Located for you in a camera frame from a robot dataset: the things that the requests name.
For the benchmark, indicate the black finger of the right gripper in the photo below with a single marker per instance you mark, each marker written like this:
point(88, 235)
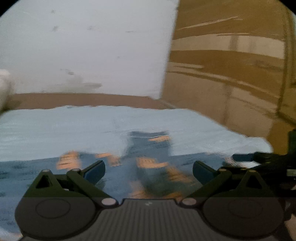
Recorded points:
point(268, 161)

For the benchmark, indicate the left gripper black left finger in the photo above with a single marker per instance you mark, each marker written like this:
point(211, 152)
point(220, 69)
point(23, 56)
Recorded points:
point(75, 183)

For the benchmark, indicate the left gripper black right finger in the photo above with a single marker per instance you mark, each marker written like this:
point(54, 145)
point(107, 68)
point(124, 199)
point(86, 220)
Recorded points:
point(227, 182)

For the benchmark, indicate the blue orange printed pants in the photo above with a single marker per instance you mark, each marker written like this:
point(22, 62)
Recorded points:
point(146, 170)

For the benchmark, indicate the light blue bed sheet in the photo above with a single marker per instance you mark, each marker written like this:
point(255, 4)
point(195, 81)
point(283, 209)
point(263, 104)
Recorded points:
point(46, 133)

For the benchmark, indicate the cream folded comforter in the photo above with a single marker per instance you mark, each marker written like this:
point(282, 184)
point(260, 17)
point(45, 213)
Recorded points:
point(6, 87)

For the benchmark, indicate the brown wooden bed frame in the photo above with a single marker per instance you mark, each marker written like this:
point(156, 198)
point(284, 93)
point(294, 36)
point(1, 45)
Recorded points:
point(54, 100)

